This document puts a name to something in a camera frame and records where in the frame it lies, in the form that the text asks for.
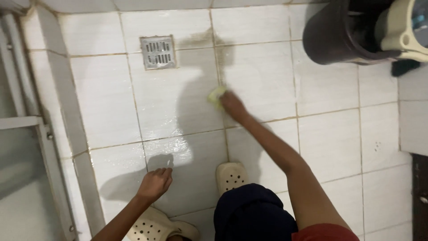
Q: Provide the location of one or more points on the yellow scrubbing sponge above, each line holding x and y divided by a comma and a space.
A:
215, 96

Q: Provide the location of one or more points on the dark wooden door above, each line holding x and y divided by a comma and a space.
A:
420, 197

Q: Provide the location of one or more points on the person's left hand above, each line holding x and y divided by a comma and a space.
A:
154, 183

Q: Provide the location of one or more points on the person's red shirt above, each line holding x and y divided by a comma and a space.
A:
324, 232

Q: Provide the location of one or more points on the person's left fingers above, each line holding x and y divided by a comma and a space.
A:
163, 174

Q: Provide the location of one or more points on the dark brown plastic bucket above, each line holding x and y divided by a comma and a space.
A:
341, 33

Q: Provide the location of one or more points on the person's dark blue shorts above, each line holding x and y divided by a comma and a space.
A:
250, 214

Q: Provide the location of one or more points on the metal floor drain cover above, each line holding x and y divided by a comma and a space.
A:
158, 52

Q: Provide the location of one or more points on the cream perforated clog slipper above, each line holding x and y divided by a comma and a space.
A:
230, 177
157, 227

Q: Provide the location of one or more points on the aluminium framed glass door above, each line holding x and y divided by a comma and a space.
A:
26, 150

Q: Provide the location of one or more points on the person's right hand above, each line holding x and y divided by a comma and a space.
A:
233, 106

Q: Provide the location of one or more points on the cream plastic mop bucket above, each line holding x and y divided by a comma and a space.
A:
404, 33

